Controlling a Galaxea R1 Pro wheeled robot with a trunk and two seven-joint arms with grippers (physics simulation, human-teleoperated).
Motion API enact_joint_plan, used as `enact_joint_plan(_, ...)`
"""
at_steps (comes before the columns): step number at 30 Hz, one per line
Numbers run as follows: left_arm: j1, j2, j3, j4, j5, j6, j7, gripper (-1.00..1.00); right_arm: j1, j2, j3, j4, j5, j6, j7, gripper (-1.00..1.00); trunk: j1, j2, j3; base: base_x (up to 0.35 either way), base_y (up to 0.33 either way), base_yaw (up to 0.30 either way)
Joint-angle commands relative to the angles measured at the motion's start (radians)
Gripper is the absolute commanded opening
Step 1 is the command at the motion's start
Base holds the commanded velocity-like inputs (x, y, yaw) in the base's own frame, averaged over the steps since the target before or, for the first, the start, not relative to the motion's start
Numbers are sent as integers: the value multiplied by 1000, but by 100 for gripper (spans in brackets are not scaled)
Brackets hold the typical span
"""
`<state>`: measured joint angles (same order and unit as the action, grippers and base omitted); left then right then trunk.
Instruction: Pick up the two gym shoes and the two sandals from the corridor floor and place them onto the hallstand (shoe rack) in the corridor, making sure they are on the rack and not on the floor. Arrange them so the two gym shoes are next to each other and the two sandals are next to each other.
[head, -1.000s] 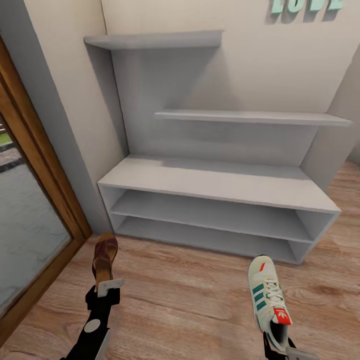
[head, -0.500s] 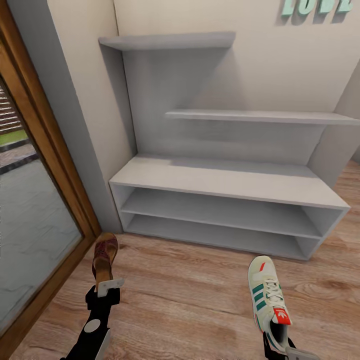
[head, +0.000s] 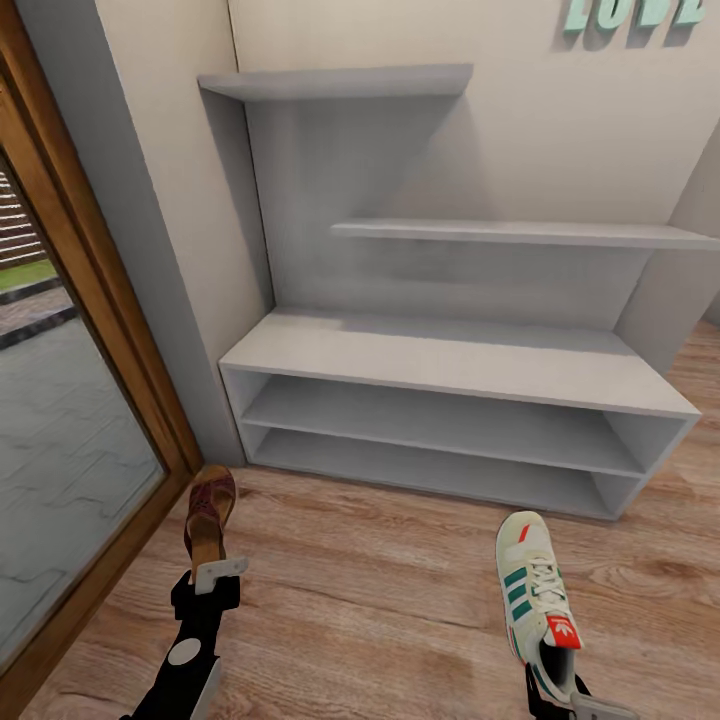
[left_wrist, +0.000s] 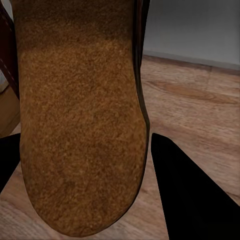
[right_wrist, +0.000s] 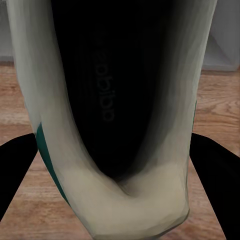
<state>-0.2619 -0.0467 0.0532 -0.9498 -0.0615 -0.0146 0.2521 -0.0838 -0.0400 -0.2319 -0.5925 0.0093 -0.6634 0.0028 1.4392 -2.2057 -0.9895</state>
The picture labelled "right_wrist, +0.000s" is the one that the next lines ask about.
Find gym shoe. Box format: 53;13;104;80
6;0;218;240

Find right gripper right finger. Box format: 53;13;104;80
189;133;240;240

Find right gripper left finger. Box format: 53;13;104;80
0;132;39;222

